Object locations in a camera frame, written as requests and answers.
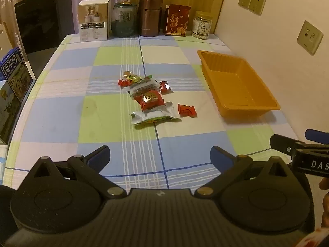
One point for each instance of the white product box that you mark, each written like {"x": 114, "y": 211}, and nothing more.
{"x": 93, "y": 23}

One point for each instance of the blue milk carton case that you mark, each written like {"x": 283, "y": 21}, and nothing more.
{"x": 15, "y": 77}

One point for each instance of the green glass jar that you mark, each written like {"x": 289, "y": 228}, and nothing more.
{"x": 124, "y": 23}

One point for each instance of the orange plastic tray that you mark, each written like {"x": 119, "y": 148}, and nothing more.
{"x": 239, "y": 82}

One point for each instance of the red printed box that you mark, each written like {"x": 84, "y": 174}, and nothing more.
{"x": 177, "y": 20}

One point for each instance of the white green snack packet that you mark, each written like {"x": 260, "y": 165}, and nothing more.
{"x": 154, "y": 114}

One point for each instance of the large red snack packet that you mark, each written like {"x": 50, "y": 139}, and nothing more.
{"x": 149, "y": 100}

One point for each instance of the beige data wall socket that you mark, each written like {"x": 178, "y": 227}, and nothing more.
{"x": 309, "y": 38}

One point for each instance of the black flat monitor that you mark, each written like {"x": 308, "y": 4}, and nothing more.
{"x": 43, "y": 23}

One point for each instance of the person's right forearm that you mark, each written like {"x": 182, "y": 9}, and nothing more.
{"x": 314, "y": 239}

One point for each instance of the person's right hand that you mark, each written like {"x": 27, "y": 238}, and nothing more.
{"x": 325, "y": 203}

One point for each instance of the brown metal canister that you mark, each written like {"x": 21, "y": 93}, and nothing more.
{"x": 150, "y": 18}

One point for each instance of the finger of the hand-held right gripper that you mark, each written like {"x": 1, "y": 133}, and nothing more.
{"x": 280, "y": 141}
{"x": 317, "y": 135}

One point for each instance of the checked tablecloth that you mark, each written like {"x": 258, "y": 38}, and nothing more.
{"x": 180, "y": 64}

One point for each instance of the clear plastic jar yellow lid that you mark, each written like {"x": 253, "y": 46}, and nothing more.
{"x": 202, "y": 27}

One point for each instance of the gold green candy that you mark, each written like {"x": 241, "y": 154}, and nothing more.
{"x": 132, "y": 78}

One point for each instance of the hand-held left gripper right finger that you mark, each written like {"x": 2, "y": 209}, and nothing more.
{"x": 221, "y": 157}

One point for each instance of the small green candy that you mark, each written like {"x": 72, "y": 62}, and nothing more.
{"x": 147, "y": 77}

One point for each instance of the striped white snack bar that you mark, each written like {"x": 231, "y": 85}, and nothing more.
{"x": 142, "y": 86}

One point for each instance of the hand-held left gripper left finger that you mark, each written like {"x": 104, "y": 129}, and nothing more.
{"x": 99, "y": 157}

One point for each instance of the small red candy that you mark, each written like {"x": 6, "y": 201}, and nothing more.
{"x": 165, "y": 87}
{"x": 186, "y": 110}
{"x": 123, "y": 82}

